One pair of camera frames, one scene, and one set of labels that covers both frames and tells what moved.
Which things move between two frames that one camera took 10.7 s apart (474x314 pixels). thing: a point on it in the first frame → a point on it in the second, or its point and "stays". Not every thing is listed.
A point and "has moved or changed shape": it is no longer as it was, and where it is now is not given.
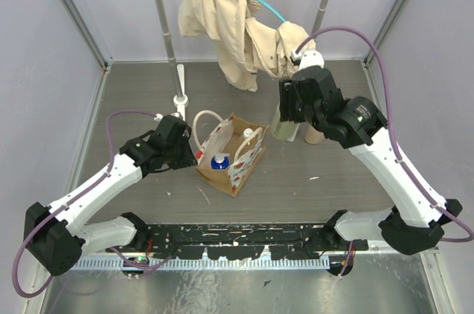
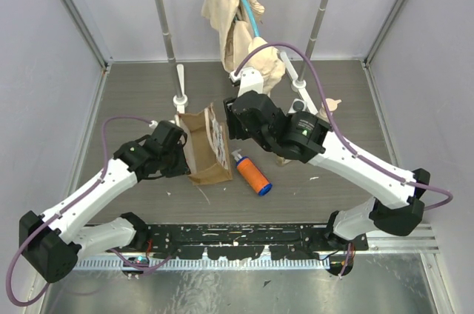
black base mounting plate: (244, 241) stays
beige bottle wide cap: (313, 136) has moved or changed shape
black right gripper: (288, 94) → (235, 129)
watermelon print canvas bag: (243, 141) has moved or changed shape
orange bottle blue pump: (220, 161) → (262, 185)
